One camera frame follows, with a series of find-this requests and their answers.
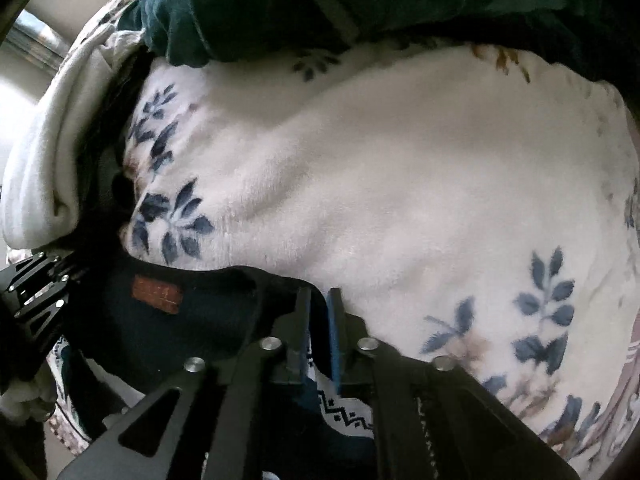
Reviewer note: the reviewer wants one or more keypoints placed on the window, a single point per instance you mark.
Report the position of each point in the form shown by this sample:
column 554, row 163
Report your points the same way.
column 40, row 40

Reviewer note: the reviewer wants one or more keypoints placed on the white floral blanket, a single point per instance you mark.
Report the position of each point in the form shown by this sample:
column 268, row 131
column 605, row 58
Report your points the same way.
column 400, row 185

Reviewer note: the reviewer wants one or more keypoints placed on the navy striped knit sweater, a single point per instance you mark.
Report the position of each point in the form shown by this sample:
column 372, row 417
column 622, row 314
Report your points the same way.
column 150, row 330

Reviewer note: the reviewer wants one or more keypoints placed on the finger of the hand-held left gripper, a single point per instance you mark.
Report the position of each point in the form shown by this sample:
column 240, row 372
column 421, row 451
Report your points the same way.
column 40, row 305

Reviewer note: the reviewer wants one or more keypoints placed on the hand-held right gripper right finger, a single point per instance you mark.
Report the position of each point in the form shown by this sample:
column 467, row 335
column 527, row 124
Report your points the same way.
column 335, row 340

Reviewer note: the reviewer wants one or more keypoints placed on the white fleece cloth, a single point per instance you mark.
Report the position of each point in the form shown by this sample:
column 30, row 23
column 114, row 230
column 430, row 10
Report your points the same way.
column 55, row 160

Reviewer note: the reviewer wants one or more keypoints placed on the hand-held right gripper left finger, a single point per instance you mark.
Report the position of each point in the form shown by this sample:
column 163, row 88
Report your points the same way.
column 301, row 321

